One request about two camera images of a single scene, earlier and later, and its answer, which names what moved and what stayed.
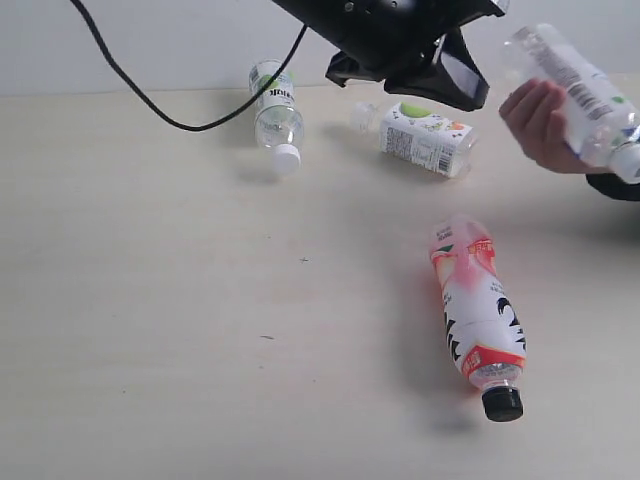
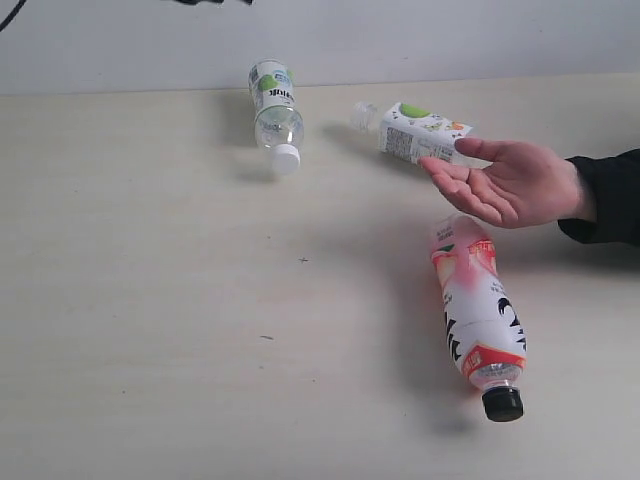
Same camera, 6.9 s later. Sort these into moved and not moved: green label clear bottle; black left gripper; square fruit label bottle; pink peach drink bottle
Moved: black left gripper
Not moved: green label clear bottle; pink peach drink bottle; square fruit label bottle
